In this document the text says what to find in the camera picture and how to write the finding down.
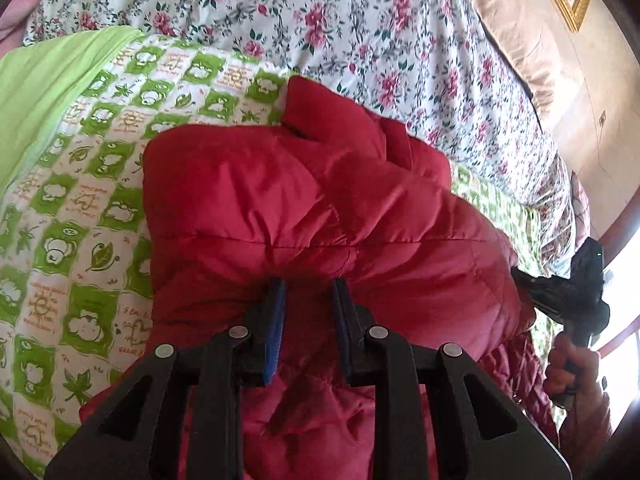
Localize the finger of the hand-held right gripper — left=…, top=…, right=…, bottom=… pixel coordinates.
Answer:
left=510, top=266, right=556, bottom=318

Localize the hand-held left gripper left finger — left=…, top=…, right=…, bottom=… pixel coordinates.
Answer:
left=44, top=277, right=288, bottom=480

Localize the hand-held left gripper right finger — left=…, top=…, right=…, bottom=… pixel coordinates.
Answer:
left=332, top=277, right=573, bottom=480

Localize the red quilted jacket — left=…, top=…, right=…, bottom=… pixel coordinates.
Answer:
left=79, top=76, right=561, bottom=480

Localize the person's right forearm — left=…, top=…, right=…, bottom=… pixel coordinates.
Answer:
left=557, top=390, right=616, bottom=480

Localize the person's right hand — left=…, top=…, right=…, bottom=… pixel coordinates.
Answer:
left=542, top=332, right=603, bottom=411

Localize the pink plaid pillow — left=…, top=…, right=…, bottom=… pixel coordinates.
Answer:
left=570, top=170, right=593, bottom=251

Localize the green printed blanket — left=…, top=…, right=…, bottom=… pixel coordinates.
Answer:
left=0, top=26, right=558, bottom=480

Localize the beige pillow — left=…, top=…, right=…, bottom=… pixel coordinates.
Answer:
left=450, top=0, right=571, bottom=126

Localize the floral quilt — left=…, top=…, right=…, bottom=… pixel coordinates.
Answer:
left=22, top=0, right=581, bottom=273

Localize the pink blanket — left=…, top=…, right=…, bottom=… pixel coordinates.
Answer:
left=0, top=0, right=53, bottom=56

